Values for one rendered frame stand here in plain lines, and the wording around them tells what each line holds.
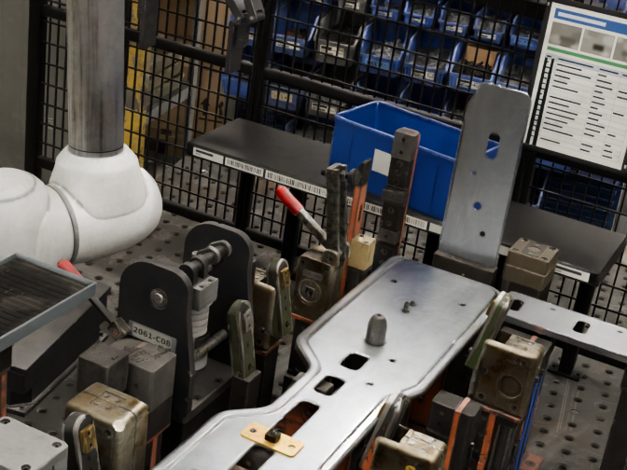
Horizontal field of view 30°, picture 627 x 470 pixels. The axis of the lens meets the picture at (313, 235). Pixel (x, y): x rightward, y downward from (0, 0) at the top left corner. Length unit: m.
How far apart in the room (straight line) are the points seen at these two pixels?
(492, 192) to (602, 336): 0.33
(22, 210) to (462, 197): 0.78
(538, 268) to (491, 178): 0.18
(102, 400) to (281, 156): 1.07
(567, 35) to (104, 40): 0.88
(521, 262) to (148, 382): 0.82
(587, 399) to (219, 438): 1.05
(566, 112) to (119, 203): 0.88
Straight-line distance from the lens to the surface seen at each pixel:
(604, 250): 2.30
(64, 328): 2.20
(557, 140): 2.38
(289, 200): 1.99
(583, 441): 2.32
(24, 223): 2.07
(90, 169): 2.14
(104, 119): 2.13
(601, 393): 2.49
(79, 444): 1.43
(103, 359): 1.56
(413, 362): 1.84
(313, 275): 2.00
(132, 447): 1.51
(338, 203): 1.94
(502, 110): 2.10
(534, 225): 2.34
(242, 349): 1.72
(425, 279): 2.10
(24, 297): 1.57
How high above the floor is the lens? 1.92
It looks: 25 degrees down
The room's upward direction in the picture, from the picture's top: 8 degrees clockwise
